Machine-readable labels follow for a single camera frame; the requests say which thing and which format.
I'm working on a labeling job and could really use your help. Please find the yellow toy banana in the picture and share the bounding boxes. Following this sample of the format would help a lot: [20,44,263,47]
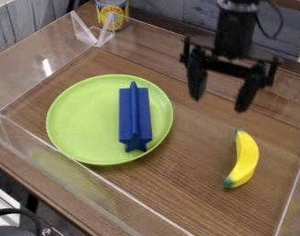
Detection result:
[223,129,259,189]

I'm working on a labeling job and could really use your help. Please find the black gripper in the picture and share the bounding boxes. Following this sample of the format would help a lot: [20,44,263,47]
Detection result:
[179,18,279,112]

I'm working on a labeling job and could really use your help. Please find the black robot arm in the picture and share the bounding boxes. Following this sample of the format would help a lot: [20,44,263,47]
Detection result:
[179,0,283,112]

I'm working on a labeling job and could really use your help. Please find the black cable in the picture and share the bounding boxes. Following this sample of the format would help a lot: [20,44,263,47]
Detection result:
[254,0,285,41]

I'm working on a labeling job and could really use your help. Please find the clear acrylic tray walls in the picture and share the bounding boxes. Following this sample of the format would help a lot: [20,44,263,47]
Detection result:
[0,5,300,236]

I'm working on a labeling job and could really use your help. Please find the blue star-shaped block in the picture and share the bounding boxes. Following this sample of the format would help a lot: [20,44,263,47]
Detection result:
[118,81,152,152]

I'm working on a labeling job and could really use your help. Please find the black chair armrest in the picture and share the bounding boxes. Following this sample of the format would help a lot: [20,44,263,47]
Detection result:
[0,208,40,236]

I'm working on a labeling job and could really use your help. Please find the yellow blue tin can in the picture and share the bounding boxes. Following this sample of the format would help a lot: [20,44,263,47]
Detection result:
[95,0,130,30]

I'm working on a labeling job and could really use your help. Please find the green round plate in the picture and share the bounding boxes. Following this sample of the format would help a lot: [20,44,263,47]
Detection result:
[45,74,174,166]

